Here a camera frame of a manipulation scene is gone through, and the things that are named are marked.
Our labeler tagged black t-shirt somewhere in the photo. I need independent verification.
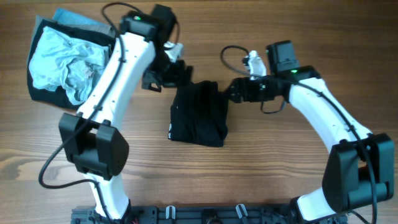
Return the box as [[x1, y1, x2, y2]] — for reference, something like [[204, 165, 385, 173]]
[[168, 80, 228, 147]]

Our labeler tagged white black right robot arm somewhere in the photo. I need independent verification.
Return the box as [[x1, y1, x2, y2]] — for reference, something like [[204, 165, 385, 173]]
[[225, 65, 394, 223]]

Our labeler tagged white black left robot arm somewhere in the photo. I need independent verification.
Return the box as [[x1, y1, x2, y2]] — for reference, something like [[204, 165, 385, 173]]
[[59, 5, 193, 223]]

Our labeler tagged blue folded garment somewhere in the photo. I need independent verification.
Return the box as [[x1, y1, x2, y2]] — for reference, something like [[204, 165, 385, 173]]
[[52, 8, 102, 26]]

